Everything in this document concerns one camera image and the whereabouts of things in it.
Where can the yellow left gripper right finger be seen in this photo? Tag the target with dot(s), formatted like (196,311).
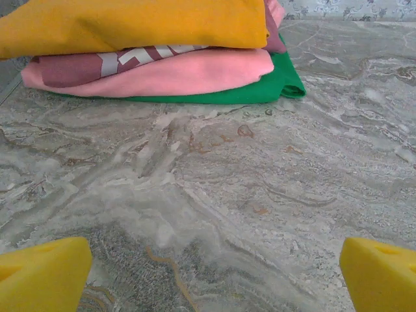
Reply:
(383,279)

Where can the pink folded t-shirt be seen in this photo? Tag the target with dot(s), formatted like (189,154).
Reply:
(195,73)

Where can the green folded t-shirt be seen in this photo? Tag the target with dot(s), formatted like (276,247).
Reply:
(260,94)

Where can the orange folded t-shirt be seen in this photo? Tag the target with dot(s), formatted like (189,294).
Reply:
(130,22)

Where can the maroon t-shirt with white print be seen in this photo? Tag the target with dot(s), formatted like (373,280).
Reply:
(65,70)

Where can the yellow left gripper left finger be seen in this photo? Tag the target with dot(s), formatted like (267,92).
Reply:
(39,276)

